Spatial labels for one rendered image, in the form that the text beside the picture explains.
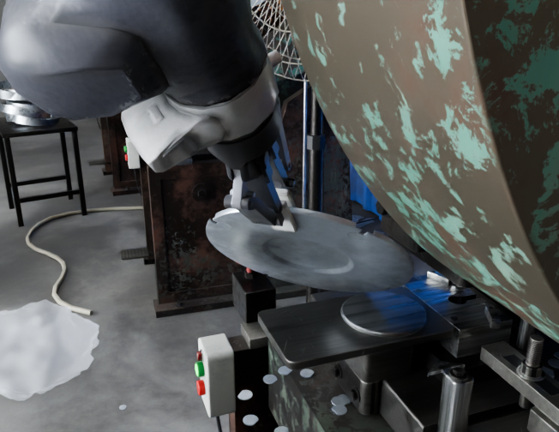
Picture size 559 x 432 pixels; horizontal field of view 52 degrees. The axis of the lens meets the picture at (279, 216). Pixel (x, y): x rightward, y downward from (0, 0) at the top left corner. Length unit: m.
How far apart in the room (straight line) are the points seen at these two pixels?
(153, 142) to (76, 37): 0.11
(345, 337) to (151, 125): 0.44
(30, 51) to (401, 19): 0.25
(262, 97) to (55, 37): 0.16
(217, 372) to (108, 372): 1.13
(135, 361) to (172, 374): 0.16
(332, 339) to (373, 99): 0.53
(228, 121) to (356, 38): 0.19
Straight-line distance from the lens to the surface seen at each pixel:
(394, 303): 0.88
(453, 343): 0.87
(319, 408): 0.89
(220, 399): 1.09
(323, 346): 0.78
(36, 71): 0.42
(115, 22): 0.39
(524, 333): 0.91
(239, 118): 0.45
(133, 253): 2.65
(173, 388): 2.03
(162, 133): 0.46
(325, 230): 0.69
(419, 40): 0.24
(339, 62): 0.32
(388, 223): 0.83
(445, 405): 0.75
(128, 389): 2.06
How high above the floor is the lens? 1.20
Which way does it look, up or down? 20 degrees down
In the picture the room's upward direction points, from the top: straight up
